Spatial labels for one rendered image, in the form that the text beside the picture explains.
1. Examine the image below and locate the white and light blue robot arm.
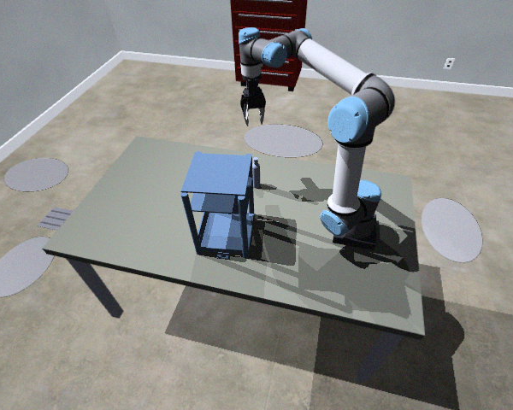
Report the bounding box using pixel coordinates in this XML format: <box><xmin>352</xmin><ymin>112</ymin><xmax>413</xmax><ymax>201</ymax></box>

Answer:
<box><xmin>239</xmin><ymin>27</ymin><xmax>395</xmax><ymax>238</ymax></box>

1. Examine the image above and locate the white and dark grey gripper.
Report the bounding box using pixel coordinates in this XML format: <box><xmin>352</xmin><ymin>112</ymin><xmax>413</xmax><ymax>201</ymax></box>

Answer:
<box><xmin>240</xmin><ymin>74</ymin><xmax>266</xmax><ymax>125</ymax></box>

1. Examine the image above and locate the light blue bottle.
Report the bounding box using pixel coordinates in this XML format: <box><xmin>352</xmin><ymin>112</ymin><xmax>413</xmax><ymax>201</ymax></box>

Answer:
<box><xmin>252</xmin><ymin>157</ymin><xmax>260</xmax><ymax>188</ymax></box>

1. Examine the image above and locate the blue shelving unit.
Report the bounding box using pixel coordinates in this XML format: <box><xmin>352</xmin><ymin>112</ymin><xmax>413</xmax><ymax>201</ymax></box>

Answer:
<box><xmin>180</xmin><ymin>151</ymin><xmax>254</xmax><ymax>259</ymax></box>

